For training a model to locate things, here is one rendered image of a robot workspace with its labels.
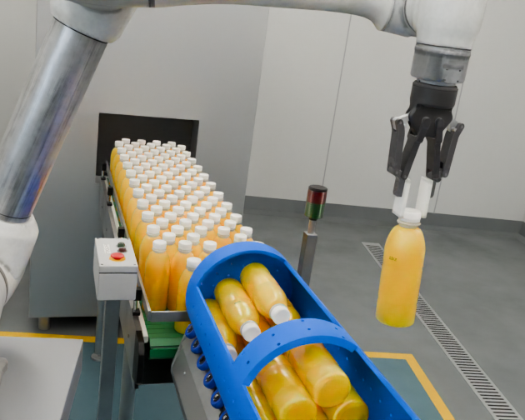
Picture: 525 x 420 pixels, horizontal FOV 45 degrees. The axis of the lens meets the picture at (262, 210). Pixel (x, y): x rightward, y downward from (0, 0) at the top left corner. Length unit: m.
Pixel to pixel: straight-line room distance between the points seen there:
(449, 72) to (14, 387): 0.93
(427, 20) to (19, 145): 0.73
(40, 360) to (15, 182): 0.35
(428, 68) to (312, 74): 4.68
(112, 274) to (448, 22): 1.05
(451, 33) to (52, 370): 0.93
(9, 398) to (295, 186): 4.87
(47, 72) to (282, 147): 4.71
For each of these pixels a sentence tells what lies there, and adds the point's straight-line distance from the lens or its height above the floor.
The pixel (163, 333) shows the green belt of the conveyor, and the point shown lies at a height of 0.90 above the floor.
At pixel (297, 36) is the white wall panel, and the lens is 5.67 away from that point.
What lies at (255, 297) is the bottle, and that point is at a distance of 1.41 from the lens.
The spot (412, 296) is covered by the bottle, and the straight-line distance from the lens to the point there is 1.16.
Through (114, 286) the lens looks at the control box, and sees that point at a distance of 1.70.
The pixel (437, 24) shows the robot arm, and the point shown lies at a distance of 1.05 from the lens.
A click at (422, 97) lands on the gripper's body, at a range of 1.08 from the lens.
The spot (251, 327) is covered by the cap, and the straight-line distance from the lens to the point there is 1.35.
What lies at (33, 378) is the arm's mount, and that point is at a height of 1.07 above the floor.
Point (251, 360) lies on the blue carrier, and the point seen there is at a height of 1.18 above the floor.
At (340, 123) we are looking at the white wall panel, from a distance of 5.84.
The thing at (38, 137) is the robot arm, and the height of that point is 1.51.
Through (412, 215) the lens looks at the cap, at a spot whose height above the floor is 1.47.
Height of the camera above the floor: 1.77
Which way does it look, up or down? 17 degrees down
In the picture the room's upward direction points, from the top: 8 degrees clockwise
